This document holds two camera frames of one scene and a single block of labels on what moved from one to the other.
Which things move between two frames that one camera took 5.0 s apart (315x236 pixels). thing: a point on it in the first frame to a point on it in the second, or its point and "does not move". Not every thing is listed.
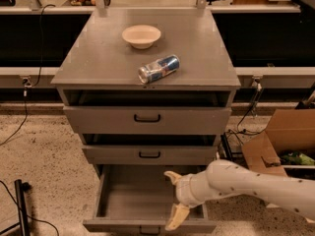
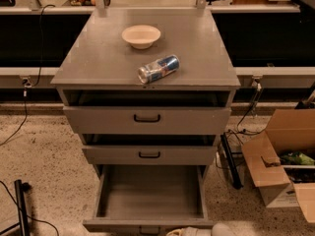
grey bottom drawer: [137, 199] does not move
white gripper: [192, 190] to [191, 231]
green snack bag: [295, 157] does not move
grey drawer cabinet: [176, 118] does not move
